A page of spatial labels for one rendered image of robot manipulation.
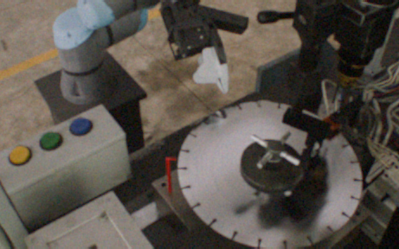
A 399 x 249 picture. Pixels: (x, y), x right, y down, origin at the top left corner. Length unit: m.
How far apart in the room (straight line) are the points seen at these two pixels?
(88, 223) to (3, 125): 1.63
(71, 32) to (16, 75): 1.59
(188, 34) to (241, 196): 0.32
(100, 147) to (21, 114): 1.52
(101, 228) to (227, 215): 0.22
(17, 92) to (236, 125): 1.84
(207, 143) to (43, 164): 0.33
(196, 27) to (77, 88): 0.46
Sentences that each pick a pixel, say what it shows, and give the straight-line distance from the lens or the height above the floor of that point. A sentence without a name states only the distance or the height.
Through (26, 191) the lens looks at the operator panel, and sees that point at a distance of 0.88.
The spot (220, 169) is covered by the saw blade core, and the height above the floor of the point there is 0.95.
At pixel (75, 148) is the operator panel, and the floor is 0.90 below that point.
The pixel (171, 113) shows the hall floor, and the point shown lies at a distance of 2.20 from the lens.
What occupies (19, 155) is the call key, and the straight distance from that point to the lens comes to 0.90.
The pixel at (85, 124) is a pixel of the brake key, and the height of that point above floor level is 0.91.
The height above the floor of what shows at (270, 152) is 1.00.
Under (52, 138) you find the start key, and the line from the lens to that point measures 0.91.
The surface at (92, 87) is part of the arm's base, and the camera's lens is 1.17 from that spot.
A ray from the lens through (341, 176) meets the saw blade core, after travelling 0.79.
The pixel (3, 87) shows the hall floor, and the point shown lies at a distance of 2.60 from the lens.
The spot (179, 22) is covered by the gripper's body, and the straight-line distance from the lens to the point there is 0.85.
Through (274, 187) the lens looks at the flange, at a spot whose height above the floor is 0.96.
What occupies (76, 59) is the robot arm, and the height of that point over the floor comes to 0.89.
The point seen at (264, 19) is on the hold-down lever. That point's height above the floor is 1.21.
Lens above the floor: 1.55
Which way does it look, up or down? 46 degrees down
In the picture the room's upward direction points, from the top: straight up
